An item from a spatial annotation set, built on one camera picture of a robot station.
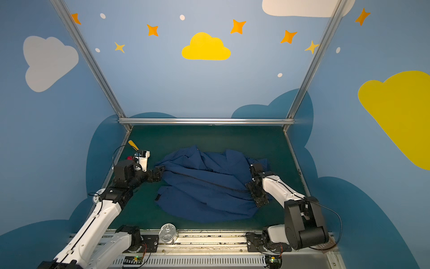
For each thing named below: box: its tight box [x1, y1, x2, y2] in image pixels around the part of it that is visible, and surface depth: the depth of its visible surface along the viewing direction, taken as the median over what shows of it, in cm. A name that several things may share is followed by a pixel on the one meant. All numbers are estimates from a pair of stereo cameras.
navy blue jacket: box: [155, 146, 271, 223], surface depth 88 cm
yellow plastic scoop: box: [127, 139, 140, 152], surface depth 111 cm
